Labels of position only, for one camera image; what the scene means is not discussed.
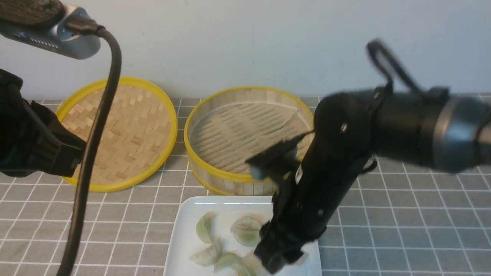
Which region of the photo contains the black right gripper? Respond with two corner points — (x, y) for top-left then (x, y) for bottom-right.
(254, 220), (326, 275)

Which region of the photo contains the green dumpling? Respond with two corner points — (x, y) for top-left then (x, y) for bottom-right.
(230, 215), (262, 247)

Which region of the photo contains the pale white dumpling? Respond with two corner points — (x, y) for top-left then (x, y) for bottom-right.
(213, 252), (242, 273)

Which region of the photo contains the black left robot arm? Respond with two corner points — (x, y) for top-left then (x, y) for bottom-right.
(0, 70), (86, 177)

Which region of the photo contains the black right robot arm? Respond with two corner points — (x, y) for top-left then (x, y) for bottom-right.
(245, 39), (490, 275)

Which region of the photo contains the pale dumpling plate bottom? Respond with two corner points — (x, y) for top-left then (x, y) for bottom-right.
(242, 251), (268, 276)

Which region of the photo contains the pale dumpling plate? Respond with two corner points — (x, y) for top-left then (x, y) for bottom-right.
(189, 237), (223, 267)
(242, 251), (268, 276)

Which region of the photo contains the pinkish dumpling plate right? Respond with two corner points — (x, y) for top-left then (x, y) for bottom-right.
(293, 252), (309, 266)

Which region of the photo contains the green dumpling plate bottom edge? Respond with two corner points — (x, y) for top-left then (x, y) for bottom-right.
(231, 264), (257, 276)

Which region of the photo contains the pale dumpling plate lower left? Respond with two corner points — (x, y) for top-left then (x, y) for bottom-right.
(189, 237), (223, 267)

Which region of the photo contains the white square plate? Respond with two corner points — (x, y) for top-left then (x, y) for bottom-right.
(163, 196), (322, 276)

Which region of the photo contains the green dumpling plate left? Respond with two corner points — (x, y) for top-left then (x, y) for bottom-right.
(195, 212), (214, 244)

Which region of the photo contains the white steamer liner paper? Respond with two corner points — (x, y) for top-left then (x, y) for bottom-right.
(188, 102), (312, 174)

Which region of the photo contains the grey checked tablecloth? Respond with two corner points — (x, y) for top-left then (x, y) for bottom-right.
(0, 98), (490, 276)

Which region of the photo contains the bamboo steamer basket yellow rim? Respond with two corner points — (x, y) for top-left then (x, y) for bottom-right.
(184, 86), (313, 196)

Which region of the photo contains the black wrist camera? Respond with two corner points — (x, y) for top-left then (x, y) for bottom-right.
(244, 130), (314, 183)

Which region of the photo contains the black cable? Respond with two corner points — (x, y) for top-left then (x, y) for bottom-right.
(57, 15), (122, 276)

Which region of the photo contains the grey left arm camera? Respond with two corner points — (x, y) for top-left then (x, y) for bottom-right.
(0, 0), (101, 60)

